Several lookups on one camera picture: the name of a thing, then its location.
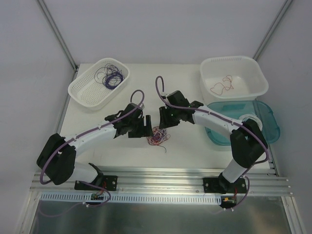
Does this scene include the red white purple wires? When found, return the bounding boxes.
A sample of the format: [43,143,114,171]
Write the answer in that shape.
[146,126,171,153]

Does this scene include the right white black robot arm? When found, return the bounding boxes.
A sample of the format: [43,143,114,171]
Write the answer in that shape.
[159,91,269,194]

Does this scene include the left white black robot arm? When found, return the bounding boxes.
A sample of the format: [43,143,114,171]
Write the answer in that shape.
[37,103,153,190]

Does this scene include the white perforated basket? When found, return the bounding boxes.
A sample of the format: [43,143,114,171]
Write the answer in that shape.
[68,58,130,111]

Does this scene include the teal transparent plastic bin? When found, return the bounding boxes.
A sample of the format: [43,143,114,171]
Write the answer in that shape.
[208,100,280,144]

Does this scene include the white plastic tub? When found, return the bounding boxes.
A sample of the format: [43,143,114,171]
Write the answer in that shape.
[199,56,269,104]

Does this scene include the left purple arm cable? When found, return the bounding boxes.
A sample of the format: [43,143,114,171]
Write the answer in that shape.
[39,90,146,184]

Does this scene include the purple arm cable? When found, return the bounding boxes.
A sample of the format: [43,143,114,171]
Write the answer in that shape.
[39,90,146,184]
[156,76,270,171]

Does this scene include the purple wire bundle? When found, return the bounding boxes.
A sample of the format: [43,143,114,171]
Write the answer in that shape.
[94,62,125,89]

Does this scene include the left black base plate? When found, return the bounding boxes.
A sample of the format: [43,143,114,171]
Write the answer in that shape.
[74,175,118,191]

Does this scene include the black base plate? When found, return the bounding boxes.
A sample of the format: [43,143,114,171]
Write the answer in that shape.
[202,177,247,194]
[74,175,118,191]

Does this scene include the white wire coil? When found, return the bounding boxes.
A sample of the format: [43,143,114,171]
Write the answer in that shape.
[238,114,264,132]

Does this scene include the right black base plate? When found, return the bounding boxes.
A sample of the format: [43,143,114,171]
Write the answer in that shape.
[202,177,247,194]

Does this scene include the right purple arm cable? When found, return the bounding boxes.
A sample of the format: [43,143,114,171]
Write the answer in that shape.
[156,76,270,171]

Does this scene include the aluminium mounting rail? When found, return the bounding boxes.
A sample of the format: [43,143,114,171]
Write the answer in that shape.
[29,168,293,196]

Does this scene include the white slotted cable duct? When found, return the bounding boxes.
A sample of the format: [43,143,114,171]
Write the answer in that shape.
[40,192,221,205]

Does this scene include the left aluminium frame post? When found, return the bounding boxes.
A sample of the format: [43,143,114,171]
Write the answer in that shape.
[36,0,78,71]

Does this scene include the aluminium frame post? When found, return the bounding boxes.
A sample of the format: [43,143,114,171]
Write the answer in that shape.
[253,0,294,61]
[36,0,78,71]

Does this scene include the right aluminium frame post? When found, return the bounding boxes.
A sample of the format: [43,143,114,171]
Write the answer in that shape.
[253,0,294,61]

